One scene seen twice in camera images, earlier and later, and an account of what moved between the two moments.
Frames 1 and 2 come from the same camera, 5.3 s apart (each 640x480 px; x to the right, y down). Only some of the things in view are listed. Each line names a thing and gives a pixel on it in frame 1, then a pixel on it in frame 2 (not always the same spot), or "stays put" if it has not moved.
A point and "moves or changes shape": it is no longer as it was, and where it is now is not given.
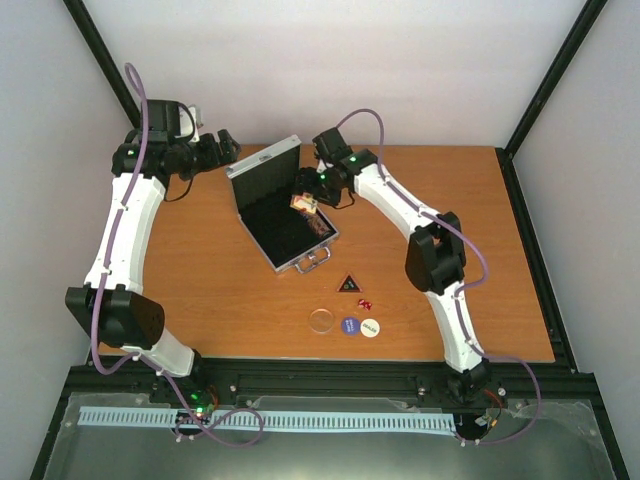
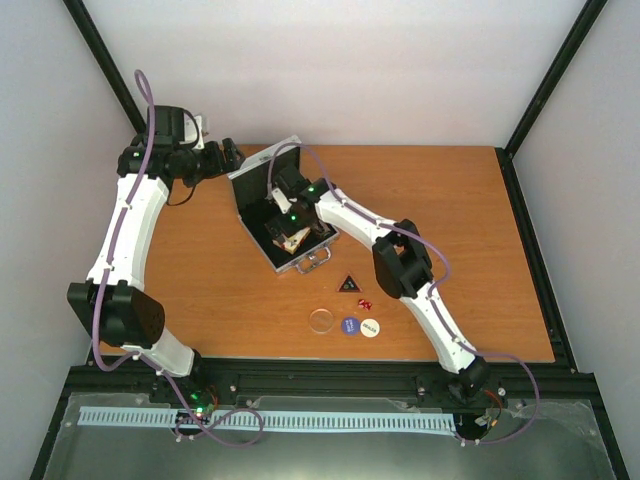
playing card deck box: [304, 202] moves or changes shape
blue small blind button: [350, 325] stays put
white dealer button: [369, 327] stays put
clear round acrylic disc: [321, 320] stays put
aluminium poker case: [263, 186] stays put
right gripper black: [304, 183] → [287, 228]
